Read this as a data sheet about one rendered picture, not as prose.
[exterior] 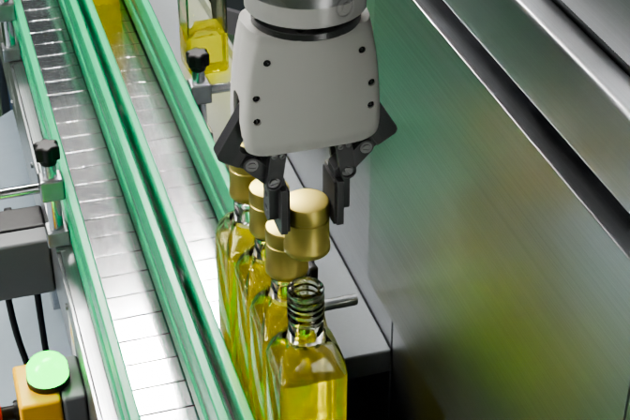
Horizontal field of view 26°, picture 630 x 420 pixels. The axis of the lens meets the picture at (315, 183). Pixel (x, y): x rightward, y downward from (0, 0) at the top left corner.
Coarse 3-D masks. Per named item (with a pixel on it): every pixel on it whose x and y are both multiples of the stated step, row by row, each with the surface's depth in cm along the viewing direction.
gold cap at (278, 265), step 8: (272, 224) 109; (272, 232) 108; (272, 240) 108; (280, 240) 108; (272, 248) 109; (280, 248) 108; (272, 256) 109; (280, 256) 109; (288, 256) 109; (272, 264) 110; (280, 264) 109; (288, 264) 109; (296, 264) 110; (304, 264) 110; (272, 272) 110; (280, 272) 110; (288, 272) 110; (296, 272) 110; (304, 272) 111; (280, 280) 110; (288, 280) 110
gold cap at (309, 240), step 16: (304, 192) 102; (320, 192) 102; (304, 208) 100; (320, 208) 100; (304, 224) 100; (320, 224) 101; (288, 240) 102; (304, 240) 101; (320, 240) 102; (304, 256) 102; (320, 256) 102
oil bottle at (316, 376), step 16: (272, 336) 110; (272, 352) 109; (288, 352) 107; (304, 352) 107; (320, 352) 107; (336, 352) 108; (272, 368) 109; (288, 368) 107; (304, 368) 107; (320, 368) 107; (336, 368) 108; (272, 384) 110; (288, 384) 107; (304, 384) 107; (320, 384) 108; (336, 384) 108; (272, 400) 111; (288, 400) 108; (304, 400) 108; (320, 400) 109; (336, 400) 109; (272, 416) 113; (288, 416) 109; (304, 416) 109; (320, 416) 110; (336, 416) 110
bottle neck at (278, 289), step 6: (270, 282) 112; (276, 282) 111; (282, 282) 111; (288, 282) 111; (270, 288) 113; (276, 288) 111; (282, 288) 111; (270, 294) 113; (276, 294) 112; (282, 294) 111; (282, 300) 112
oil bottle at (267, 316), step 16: (256, 304) 114; (272, 304) 112; (256, 320) 113; (272, 320) 111; (256, 336) 114; (256, 352) 116; (256, 368) 117; (256, 384) 118; (256, 400) 119; (256, 416) 121
